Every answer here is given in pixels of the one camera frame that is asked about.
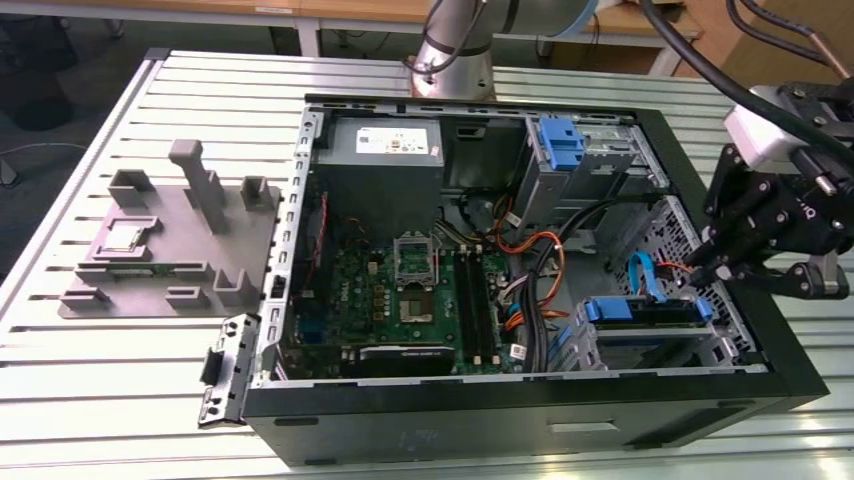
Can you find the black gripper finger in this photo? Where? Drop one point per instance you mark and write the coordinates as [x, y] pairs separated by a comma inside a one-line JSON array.
[[795, 277], [728, 185]]

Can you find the hard disk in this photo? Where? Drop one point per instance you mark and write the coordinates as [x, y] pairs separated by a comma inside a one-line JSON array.
[[611, 309]]

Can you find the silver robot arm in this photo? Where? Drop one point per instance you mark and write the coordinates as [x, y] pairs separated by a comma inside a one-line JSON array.
[[454, 65]]

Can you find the metal disk bay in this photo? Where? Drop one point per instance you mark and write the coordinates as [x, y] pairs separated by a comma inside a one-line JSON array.
[[655, 332]]

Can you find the brown wooden cabinet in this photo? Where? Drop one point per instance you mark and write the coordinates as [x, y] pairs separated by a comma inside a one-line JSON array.
[[768, 70]]

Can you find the silver optical drive cage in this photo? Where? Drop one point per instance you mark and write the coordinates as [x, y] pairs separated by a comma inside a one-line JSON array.
[[555, 195]]

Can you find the wooden white-framed workbench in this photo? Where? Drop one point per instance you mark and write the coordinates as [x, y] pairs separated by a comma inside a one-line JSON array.
[[615, 20], [201, 16]]

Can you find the black RAM slot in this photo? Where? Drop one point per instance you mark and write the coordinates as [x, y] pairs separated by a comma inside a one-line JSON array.
[[469, 300], [489, 300]]

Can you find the grey power supply unit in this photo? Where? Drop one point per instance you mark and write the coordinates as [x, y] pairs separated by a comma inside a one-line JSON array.
[[381, 190]]

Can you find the CPU socket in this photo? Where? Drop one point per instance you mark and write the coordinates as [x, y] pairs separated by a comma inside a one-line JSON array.
[[417, 307]]

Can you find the green motherboard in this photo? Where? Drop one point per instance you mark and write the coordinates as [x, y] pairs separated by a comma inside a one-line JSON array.
[[374, 270]]

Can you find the black PC case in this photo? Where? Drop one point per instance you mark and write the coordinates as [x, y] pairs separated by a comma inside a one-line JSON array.
[[468, 420]]

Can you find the black graphics card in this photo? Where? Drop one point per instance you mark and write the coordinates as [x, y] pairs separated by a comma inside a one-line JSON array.
[[401, 357]]

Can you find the grey parts rack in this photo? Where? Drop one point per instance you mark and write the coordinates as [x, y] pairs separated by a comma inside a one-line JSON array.
[[181, 250]]

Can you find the grey expansion card retainer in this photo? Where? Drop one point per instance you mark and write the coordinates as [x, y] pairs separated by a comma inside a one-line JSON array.
[[230, 370]]

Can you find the green RAM stick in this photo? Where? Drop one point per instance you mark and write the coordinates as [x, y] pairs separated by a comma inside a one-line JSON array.
[[144, 271]]

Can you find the silver CPU chip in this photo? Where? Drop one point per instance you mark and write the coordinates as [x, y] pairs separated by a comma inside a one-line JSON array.
[[122, 240]]

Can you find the black office chair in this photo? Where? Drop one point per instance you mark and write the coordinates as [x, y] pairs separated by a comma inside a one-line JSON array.
[[37, 75]]

